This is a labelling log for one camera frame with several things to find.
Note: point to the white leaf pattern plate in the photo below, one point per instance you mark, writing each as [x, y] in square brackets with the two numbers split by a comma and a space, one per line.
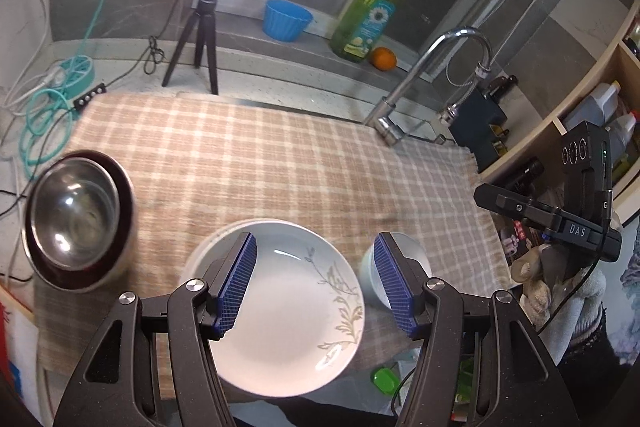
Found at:
[299, 326]

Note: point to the orange fruit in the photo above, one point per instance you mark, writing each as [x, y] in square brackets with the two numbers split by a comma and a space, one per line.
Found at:
[383, 59]

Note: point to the checkered tablecloth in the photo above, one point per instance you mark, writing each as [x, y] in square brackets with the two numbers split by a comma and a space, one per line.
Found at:
[197, 166]

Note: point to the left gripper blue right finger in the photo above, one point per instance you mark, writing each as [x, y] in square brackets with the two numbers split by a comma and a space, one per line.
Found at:
[403, 280]

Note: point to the teal cable reel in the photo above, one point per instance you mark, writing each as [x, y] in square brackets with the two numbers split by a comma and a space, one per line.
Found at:
[74, 76]

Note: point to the large white bowl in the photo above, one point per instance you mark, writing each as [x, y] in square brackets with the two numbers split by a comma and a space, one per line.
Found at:
[370, 282]

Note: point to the large stainless steel bowl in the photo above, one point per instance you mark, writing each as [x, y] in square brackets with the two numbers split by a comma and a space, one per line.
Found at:
[118, 256]

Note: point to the green plastic item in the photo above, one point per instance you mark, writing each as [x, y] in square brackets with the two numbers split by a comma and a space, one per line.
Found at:
[385, 380]

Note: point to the blue silicone cup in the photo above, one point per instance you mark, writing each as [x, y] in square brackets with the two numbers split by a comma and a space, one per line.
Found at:
[285, 21]

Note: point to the large floral deep plate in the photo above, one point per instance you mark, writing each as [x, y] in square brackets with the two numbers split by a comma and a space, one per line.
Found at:
[275, 240]

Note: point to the red steel-lined bowl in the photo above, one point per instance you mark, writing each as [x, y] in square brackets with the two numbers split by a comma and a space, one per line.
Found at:
[75, 213]

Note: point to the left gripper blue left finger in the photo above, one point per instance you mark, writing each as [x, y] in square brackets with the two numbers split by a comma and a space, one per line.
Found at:
[227, 279]

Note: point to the black tripod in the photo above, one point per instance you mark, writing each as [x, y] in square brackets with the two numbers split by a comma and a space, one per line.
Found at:
[203, 20]

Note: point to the green dish soap bottle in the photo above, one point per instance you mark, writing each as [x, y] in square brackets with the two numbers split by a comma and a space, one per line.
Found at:
[360, 28]

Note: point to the right gloved hand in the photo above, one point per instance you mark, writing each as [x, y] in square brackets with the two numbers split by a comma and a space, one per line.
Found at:
[563, 314]

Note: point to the white jug on shelf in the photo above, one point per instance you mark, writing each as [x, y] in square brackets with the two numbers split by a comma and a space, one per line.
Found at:
[597, 107]

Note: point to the black inline light controller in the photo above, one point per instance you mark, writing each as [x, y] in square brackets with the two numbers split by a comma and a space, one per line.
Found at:
[82, 101]

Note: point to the dark blue box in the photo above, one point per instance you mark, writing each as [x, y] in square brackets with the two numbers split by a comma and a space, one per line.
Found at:
[472, 129]

